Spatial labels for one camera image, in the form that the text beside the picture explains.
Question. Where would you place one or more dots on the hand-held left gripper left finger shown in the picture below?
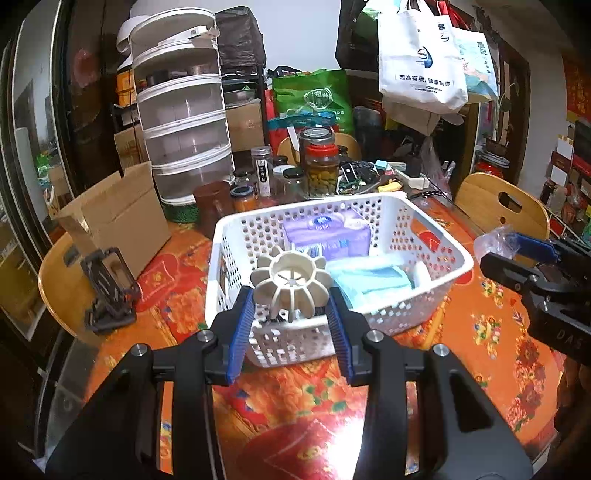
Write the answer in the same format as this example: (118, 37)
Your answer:
(240, 337)

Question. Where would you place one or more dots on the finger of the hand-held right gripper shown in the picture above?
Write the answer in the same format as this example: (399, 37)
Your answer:
(531, 247)
(508, 272)

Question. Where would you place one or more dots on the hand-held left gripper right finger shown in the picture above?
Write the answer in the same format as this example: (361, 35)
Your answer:
(344, 346)

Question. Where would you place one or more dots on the clear plastic bag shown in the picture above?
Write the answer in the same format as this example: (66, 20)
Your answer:
(489, 240)

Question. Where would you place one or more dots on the beige flower-shaped plastic holder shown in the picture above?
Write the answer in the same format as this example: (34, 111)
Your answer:
(318, 286)

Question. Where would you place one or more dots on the light blue face mask pack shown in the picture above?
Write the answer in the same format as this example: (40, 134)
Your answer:
(369, 281)

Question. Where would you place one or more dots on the white perforated plastic basket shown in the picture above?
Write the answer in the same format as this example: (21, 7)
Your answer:
(323, 204)

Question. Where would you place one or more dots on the red lidded pot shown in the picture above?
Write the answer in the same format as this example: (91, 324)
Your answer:
(491, 167)

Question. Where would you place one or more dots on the purple tissue pack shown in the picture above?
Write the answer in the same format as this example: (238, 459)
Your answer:
(323, 230)

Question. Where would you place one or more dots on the white power strip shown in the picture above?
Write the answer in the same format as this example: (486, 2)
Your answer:
(411, 179)

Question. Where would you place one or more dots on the small jar with orange paste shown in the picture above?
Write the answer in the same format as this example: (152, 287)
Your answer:
(244, 201)

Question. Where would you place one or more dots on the black phone stand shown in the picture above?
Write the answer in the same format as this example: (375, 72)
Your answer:
(106, 281)

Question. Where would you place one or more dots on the white-lidded glass jar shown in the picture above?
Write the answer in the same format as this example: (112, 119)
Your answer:
(279, 180)

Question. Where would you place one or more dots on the tall glass jar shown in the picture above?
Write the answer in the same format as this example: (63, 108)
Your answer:
(262, 175)

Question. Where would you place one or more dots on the black-lidded glass jar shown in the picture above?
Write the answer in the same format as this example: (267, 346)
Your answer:
(293, 182)

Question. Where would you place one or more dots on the open cardboard box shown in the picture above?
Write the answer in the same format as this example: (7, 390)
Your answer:
(120, 217)

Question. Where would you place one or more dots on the pickle jar with red lid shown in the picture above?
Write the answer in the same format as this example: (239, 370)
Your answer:
(319, 170)

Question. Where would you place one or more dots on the blue printed tote bag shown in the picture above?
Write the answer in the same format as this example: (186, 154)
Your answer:
(480, 64)

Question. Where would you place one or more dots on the stacked clear food cover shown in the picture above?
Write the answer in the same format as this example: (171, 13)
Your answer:
(184, 138)

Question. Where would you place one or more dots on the brown cardboard carton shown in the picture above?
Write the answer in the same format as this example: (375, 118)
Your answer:
(244, 127)

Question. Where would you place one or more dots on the white tote bag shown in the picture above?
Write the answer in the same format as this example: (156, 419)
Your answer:
(420, 60)

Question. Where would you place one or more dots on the green shopping bag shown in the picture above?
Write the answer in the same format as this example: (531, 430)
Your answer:
(314, 97)

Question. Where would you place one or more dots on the black hanging bag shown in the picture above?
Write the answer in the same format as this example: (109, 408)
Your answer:
(355, 37)

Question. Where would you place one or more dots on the black plastic bag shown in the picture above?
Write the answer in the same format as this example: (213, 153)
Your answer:
(240, 37)

